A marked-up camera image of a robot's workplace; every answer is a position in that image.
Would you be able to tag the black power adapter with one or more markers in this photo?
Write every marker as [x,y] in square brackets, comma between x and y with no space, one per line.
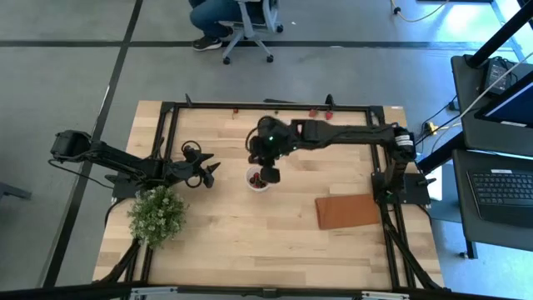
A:
[495,75]

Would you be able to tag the red strawberry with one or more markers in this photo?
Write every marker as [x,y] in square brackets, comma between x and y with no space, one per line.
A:
[328,115]
[312,112]

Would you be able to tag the black metal bar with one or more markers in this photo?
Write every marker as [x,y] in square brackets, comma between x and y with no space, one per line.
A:
[62,293]

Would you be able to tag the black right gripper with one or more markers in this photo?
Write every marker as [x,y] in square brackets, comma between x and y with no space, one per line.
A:
[272,141]

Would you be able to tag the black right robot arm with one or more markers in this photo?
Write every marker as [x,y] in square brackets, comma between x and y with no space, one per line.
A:
[354,133]

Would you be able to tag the person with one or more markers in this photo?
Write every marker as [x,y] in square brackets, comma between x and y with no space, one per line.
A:
[210,16]

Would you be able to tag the dark furniture leg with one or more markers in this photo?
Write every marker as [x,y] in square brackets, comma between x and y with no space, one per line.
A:
[12,191]

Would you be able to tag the black diagonal pole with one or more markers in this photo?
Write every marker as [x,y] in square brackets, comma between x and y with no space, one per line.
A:
[499,35]

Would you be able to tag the black metal table frame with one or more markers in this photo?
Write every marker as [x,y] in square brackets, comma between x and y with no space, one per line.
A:
[208,107]

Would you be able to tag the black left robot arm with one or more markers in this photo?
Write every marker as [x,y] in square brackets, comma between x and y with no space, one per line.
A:
[116,157]

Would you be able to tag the black keyboard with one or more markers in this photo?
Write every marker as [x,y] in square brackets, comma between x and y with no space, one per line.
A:
[504,196]

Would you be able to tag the silver bracket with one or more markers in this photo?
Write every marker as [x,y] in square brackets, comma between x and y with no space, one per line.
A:
[385,296]
[154,291]

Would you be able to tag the white bowl with strawberries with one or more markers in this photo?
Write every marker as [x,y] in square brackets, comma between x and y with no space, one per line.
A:
[249,185]

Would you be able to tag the green potted plant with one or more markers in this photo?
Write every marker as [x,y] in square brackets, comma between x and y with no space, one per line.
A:
[156,216]

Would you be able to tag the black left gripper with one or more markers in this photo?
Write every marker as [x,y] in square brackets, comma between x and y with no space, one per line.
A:
[185,173]

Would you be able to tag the yellow plug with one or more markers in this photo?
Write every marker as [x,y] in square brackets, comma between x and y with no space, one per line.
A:
[431,127]

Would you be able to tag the black computer monitor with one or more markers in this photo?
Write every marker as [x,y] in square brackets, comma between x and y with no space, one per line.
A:
[516,106]

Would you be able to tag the grey white office chair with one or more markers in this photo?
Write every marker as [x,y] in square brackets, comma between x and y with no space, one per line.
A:
[266,12]

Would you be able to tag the black desk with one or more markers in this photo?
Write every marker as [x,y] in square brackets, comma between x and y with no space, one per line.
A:
[462,225]
[466,125]

